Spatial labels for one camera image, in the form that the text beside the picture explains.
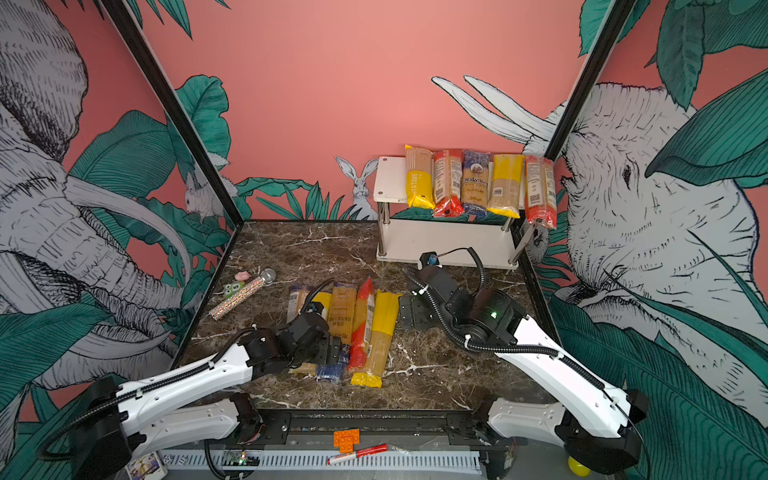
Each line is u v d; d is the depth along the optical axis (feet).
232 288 3.23
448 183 2.53
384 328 2.95
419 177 2.61
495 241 3.76
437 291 1.44
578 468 2.21
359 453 2.30
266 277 3.27
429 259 1.85
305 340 1.99
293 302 3.12
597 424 1.22
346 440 2.34
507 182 2.63
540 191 2.53
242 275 3.31
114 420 1.33
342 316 2.89
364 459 2.30
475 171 2.75
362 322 2.89
